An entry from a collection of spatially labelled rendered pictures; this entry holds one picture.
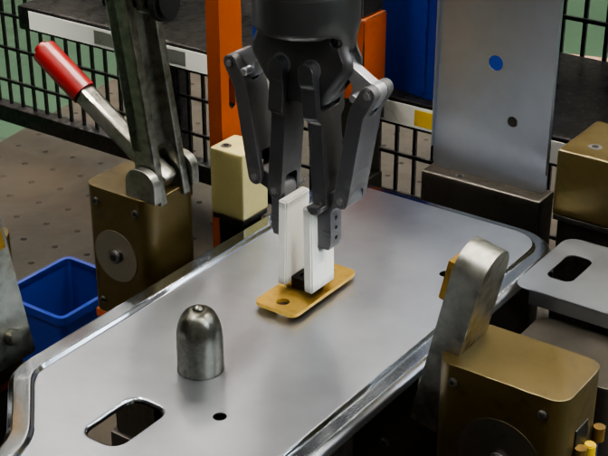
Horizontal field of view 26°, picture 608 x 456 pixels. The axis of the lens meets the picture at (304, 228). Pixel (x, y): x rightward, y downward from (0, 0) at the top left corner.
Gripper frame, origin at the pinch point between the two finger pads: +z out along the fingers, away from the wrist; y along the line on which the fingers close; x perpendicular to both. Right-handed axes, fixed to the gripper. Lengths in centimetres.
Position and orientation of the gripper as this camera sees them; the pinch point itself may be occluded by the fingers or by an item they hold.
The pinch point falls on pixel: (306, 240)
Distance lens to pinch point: 97.9
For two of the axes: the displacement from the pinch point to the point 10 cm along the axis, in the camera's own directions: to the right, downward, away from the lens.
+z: 0.0, 8.9, 4.5
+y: 8.2, 2.6, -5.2
